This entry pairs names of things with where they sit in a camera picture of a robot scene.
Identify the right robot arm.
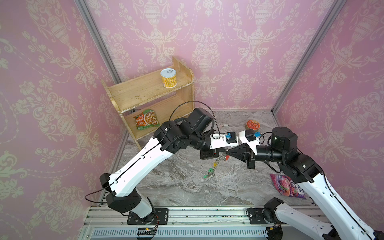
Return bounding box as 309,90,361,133
227,127,384,240

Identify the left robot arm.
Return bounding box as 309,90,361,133
100,108,216,222

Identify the red round tin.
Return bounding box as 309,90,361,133
245,120,261,132

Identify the purple candy bag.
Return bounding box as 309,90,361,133
270,174,306,199

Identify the orange green snack packet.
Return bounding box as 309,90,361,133
134,109,160,131

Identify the wooden two-tier shelf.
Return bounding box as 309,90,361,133
101,57,195,149

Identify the yellow tin can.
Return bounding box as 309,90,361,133
160,68,177,88

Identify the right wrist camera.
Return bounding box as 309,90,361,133
239,129,261,155

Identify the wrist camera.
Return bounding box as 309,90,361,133
239,129,261,155
210,132,239,149

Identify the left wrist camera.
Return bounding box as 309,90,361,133
210,132,239,149

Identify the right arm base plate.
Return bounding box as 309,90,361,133
246,208,285,226

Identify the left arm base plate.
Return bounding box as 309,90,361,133
127,208,169,225

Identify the aluminium front rail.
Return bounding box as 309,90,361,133
78,205,340,240

